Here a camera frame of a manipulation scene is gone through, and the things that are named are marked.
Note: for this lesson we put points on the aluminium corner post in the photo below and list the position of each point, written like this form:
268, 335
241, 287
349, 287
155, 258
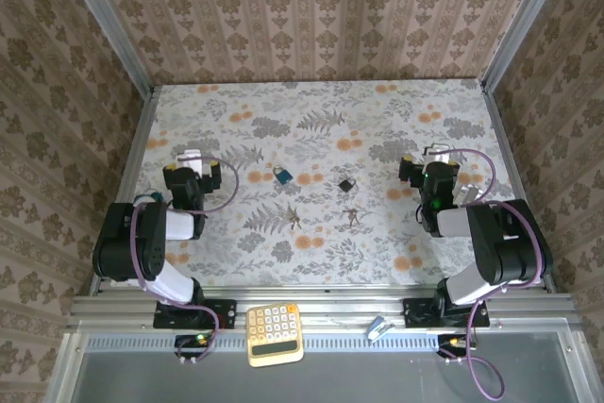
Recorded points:
524, 21
101, 21

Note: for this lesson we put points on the black padlock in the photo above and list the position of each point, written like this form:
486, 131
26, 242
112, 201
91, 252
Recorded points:
347, 185

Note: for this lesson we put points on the aluminium table side rail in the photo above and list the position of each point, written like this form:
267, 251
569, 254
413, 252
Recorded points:
514, 176
127, 176

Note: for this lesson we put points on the blue padlock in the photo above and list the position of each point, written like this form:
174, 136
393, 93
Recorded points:
283, 176

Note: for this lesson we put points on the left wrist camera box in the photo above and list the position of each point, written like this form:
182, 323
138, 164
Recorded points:
191, 159

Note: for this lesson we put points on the silver metal clamp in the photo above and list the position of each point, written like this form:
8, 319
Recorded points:
468, 193

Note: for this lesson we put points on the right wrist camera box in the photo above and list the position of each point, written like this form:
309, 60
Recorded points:
436, 152

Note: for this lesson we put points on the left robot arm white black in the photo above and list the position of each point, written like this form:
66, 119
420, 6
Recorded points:
127, 242

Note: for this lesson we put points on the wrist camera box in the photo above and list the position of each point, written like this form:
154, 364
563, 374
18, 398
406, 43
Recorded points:
436, 152
191, 159

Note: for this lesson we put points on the beige calculator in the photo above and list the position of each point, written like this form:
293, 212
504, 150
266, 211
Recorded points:
274, 334

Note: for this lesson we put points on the aluminium mounting rail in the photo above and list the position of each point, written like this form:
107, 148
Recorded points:
330, 308

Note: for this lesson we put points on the blue white stapler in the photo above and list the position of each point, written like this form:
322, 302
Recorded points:
379, 327

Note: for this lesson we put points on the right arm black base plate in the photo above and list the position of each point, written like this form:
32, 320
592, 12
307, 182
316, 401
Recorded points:
417, 313

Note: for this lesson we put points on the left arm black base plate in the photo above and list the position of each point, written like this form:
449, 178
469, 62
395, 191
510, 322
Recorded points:
222, 313

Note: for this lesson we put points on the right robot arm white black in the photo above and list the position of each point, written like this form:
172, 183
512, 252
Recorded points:
500, 242

